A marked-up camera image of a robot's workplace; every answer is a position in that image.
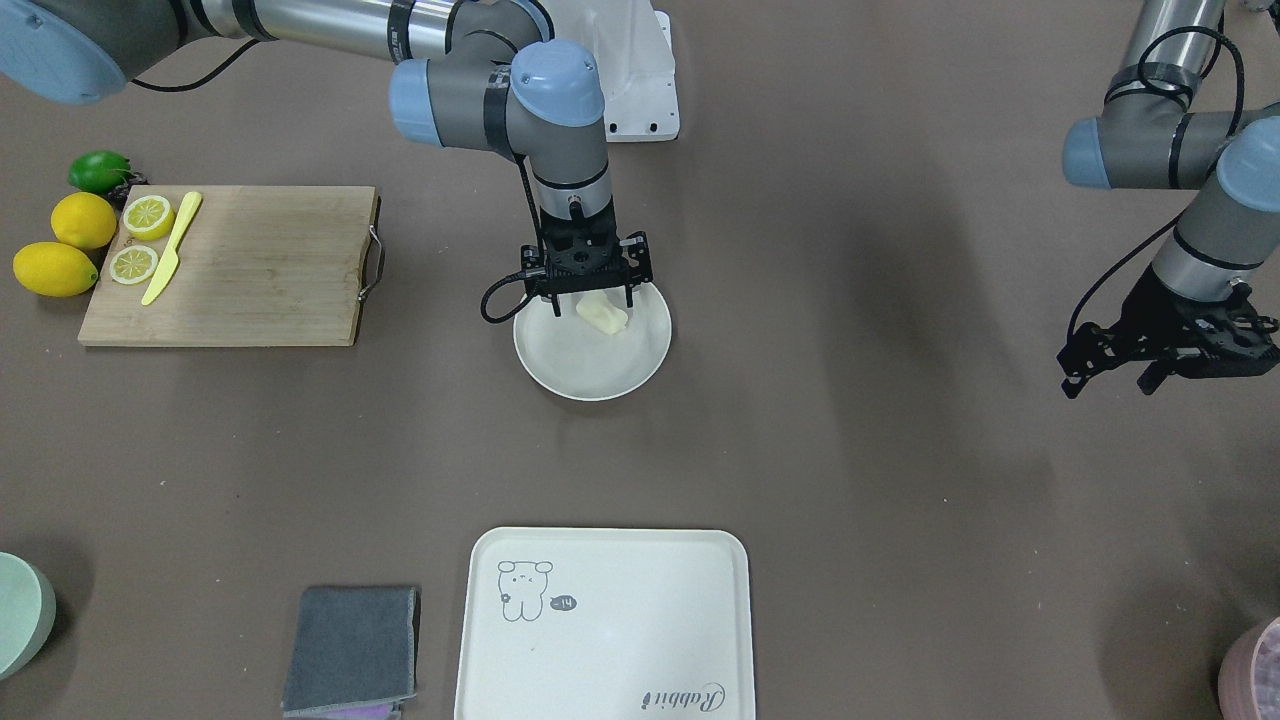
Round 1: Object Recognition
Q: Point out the wooden cutting board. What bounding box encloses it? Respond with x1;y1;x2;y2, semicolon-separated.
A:
78;184;380;347

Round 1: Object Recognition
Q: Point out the lemon half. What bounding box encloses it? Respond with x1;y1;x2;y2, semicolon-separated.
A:
105;245;160;286
122;193;177;242

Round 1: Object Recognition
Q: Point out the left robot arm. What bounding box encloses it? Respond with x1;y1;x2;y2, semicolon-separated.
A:
1057;1;1279;398

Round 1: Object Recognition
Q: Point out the green lime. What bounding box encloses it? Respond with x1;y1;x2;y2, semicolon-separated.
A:
67;150;133;195

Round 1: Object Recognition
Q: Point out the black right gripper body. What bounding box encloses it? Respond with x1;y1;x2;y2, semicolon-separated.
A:
521;205;653;297

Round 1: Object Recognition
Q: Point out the yellow plastic knife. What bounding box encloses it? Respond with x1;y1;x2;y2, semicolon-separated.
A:
141;191;204;306

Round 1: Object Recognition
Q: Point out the cream round plate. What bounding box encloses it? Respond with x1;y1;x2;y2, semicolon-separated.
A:
513;284;673;401

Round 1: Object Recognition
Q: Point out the pink bowl of ice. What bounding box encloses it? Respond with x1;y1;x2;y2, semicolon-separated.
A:
1217;618;1279;719

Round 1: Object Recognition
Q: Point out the cream rabbit tray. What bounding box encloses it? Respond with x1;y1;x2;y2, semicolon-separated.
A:
454;527;756;719

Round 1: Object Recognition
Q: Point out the white bun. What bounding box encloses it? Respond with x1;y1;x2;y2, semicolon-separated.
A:
575;290;628;336

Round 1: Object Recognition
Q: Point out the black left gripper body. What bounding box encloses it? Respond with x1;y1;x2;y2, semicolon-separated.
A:
1059;269;1279;383

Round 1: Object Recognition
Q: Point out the mint green bowl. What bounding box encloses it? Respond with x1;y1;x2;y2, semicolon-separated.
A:
1;552;56;680

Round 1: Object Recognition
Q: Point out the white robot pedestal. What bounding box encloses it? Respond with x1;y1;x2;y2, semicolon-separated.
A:
589;1;681;143

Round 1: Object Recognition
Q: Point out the yellow lemon near lime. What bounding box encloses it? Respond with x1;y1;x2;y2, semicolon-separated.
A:
50;191;118;250

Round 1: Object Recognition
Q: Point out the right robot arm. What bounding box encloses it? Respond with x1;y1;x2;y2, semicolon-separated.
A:
3;1;675;305

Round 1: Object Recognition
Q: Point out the grey folded cloth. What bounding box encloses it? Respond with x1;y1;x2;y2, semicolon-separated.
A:
282;585;419;719

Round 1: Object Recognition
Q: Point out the yellow lemon outer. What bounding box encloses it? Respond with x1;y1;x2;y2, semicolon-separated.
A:
12;241;99;299

